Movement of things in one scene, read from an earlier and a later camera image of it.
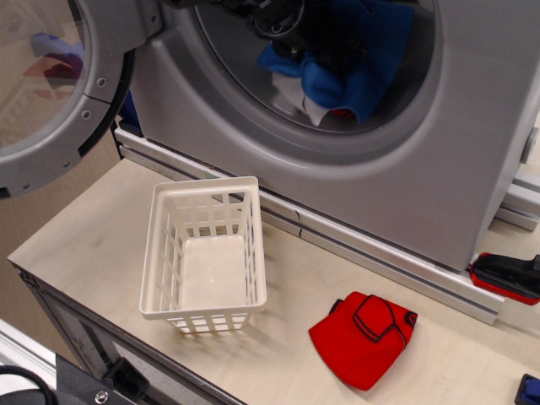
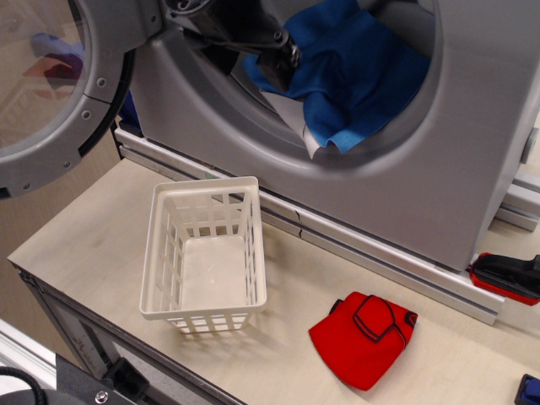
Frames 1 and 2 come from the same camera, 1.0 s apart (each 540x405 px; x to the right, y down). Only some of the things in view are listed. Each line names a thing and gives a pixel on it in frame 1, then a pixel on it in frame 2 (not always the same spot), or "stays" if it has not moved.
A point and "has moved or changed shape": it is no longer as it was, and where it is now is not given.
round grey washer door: x=67 y=72 stays
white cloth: x=289 y=89 -> x=292 y=110
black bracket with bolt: x=77 y=386 stays
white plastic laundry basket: x=203 y=260 stays
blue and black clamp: x=529 y=391 stays
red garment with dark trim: x=363 y=337 stays
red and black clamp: x=517 y=278 stays
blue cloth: x=352 y=80 has moved or changed shape
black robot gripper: x=308 y=28 -> x=245 y=24
